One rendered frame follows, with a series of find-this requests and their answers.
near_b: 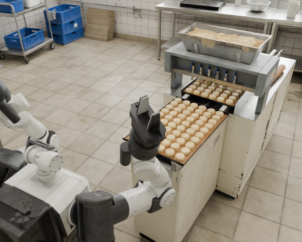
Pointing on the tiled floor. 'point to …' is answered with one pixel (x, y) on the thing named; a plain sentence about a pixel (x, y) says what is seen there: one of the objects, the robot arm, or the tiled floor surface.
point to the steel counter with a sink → (279, 16)
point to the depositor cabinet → (245, 131)
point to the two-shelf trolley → (19, 31)
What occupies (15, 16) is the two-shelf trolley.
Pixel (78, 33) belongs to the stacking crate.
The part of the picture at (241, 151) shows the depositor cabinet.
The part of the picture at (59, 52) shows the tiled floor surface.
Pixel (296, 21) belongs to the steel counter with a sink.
